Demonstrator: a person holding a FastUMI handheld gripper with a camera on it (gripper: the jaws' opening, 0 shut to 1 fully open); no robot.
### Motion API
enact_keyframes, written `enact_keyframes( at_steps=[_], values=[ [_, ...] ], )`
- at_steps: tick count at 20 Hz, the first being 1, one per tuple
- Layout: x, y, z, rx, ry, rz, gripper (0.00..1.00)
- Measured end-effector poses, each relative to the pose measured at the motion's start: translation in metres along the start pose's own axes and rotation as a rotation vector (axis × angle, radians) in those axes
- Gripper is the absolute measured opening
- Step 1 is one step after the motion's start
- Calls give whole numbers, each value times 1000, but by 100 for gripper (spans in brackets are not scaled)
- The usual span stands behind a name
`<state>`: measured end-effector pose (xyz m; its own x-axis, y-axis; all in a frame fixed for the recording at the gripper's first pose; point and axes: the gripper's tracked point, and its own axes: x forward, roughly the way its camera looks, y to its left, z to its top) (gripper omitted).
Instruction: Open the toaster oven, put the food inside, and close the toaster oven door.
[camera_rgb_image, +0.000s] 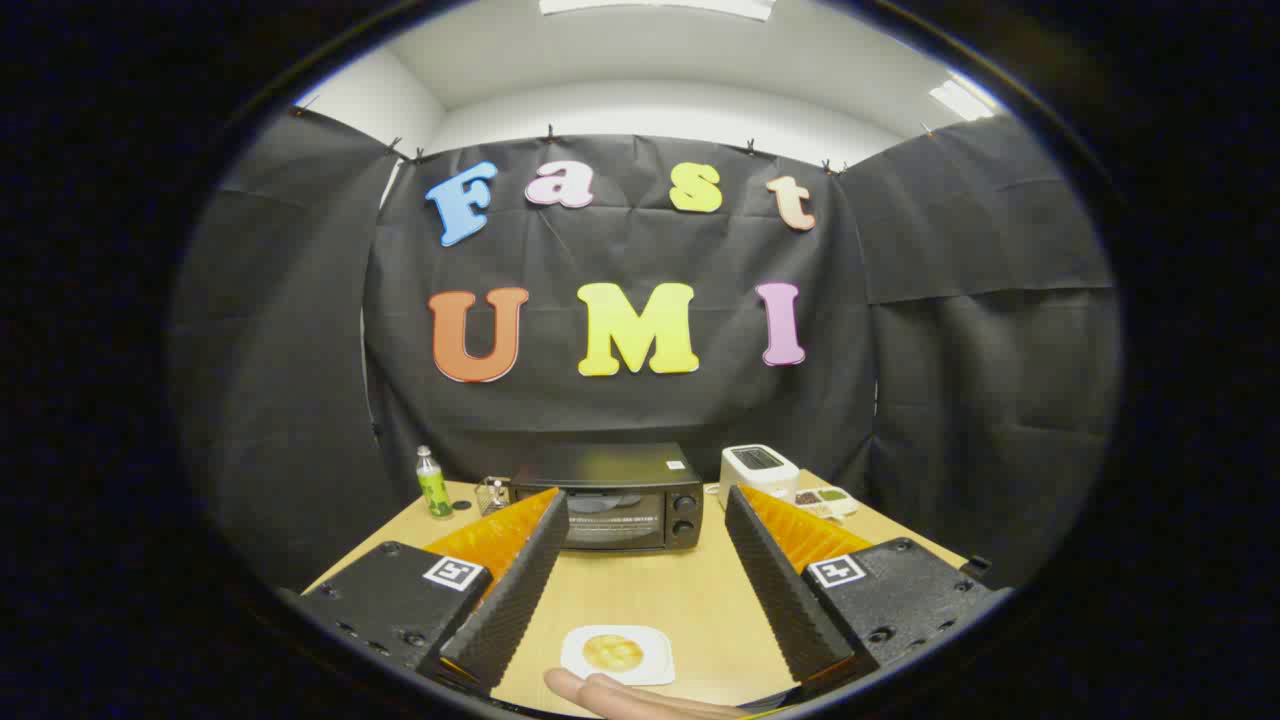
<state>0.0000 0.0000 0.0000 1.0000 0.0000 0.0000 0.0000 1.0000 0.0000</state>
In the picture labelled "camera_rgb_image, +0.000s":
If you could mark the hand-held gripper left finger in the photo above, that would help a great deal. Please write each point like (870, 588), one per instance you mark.
(520, 590)

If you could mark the white pop-up toaster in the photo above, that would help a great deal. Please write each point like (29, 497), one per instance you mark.
(758, 472)

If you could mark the black toaster oven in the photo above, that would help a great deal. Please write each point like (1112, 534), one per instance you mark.
(640, 465)

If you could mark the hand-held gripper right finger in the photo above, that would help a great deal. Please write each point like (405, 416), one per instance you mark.
(785, 590)

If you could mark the round golden bread bun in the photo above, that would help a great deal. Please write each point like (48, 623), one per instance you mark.
(613, 653)

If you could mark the ceiling light panel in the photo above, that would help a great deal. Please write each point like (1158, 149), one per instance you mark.
(960, 100)
(660, 6)

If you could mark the white divided condiment dish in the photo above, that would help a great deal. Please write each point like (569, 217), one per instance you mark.
(830, 500)

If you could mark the white square plate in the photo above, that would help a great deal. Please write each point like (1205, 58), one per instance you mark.
(655, 672)

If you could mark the green label plastic bottle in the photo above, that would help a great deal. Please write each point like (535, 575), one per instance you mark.
(433, 490)

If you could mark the black table edge clamp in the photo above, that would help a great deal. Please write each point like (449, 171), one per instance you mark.
(977, 567)

